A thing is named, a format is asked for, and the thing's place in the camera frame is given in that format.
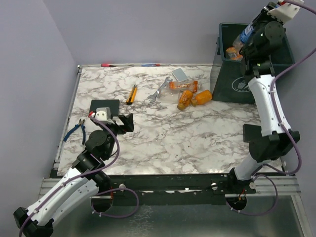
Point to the red marker pen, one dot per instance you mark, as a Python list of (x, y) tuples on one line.
[(107, 65)]

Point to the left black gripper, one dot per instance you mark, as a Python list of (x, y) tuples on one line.
[(128, 125)]

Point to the large orange drink bottle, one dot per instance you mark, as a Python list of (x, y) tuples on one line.
[(232, 53)]

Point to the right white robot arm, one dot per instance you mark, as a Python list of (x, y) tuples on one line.
[(261, 38)]

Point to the Pepsi bottle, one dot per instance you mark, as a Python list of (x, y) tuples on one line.
[(243, 37)]

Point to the yellow utility knife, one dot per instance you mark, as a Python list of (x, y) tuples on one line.
[(132, 95)]

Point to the crushed orange label bottle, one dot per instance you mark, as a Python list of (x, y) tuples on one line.
[(190, 85)]

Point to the black foam pad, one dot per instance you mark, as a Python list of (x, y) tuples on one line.
[(112, 104), (251, 132)]

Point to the plain orange juice bottle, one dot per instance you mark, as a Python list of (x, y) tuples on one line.
[(202, 98)]

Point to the orange juice bottle patterned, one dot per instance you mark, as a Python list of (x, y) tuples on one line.
[(184, 99)]

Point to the black foam pad left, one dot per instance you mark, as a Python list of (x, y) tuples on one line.
[(112, 104)]

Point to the white power bank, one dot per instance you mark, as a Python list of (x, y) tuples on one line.
[(179, 75)]

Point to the silver wrench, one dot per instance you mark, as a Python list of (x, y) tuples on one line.
[(157, 93)]

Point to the dark green plastic bin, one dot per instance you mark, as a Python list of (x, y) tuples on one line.
[(230, 85)]

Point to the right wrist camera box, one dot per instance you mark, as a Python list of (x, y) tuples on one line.
[(284, 11)]

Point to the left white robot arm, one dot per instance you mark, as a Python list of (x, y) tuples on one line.
[(83, 180)]

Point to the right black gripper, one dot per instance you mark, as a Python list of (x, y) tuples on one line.
[(262, 15)]

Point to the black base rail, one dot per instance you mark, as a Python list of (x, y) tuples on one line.
[(181, 189)]

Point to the black foam pad right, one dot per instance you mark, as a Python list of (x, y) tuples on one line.
[(251, 132)]

